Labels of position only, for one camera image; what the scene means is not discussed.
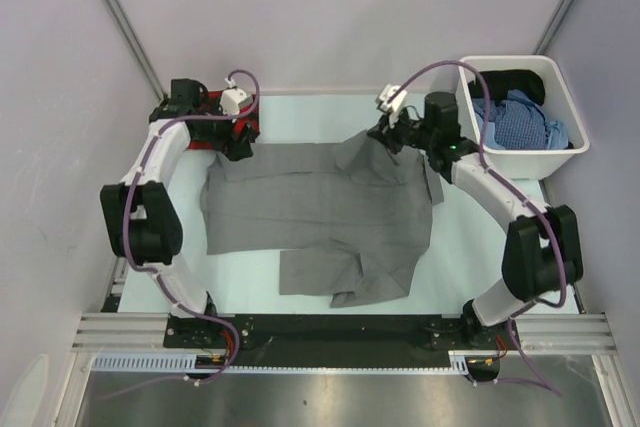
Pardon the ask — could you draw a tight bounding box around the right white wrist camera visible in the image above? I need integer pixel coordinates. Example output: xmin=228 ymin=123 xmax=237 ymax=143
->
xmin=376 ymin=84 xmax=408 ymax=128

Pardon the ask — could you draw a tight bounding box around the aluminium frame rail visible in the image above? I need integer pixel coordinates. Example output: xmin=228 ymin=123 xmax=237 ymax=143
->
xmin=71 ymin=313 xmax=617 ymax=355

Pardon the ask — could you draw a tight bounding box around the light blue shirt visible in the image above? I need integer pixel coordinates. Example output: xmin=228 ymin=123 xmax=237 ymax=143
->
xmin=544 ymin=119 xmax=573 ymax=150

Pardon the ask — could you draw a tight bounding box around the grey long sleeve shirt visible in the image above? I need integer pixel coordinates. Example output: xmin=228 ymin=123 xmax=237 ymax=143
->
xmin=200 ymin=132 xmax=444 ymax=308

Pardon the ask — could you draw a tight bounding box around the blue checked shirt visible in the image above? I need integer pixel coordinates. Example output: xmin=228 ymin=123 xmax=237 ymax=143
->
xmin=472 ymin=89 xmax=548 ymax=150

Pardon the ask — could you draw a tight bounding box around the red black plaid shirt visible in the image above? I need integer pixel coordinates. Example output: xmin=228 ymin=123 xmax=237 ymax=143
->
xmin=187 ymin=91 xmax=259 ymax=153

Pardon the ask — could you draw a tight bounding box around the white slotted cable duct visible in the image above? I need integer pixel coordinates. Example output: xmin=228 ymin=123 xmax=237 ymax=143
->
xmin=92 ymin=352 xmax=469 ymax=376

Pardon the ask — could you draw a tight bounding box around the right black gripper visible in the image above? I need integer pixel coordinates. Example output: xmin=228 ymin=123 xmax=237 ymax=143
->
xmin=366 ymin=105 xmax=435 ymax=156

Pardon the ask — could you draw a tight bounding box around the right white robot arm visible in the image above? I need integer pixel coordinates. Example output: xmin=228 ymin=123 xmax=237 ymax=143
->
xmin=367 ymin=85 xmax=584 ymax=348

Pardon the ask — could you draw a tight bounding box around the white plastic bin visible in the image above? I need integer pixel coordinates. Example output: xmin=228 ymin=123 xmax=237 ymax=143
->
xmin=462 ymin=55 xmax=590 ymax=180

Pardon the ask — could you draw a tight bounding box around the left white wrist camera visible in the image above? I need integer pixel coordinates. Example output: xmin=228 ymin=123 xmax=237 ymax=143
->
xmin=219 ymin=77 xmax=253 ymax=117

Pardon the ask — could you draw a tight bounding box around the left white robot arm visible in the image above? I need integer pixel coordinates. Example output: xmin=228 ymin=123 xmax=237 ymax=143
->
xmin=99 ymin=69 xmax=261 ymax=347

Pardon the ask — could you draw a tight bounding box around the black shirt in bin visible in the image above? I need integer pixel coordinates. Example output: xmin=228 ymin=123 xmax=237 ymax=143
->
xmin=480 ymin=69 xmax=546 ymax=105

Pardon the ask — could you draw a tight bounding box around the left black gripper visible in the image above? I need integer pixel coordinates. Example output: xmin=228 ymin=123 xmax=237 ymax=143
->
xmin=194 ymin=97 xmax=253 ymax=161

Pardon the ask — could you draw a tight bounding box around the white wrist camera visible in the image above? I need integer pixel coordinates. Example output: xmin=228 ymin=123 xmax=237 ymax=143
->
xmin=219 ymin=77 xmax=253 ymax=117
xmin=376 ymin=84 xmax=408 ymax=128

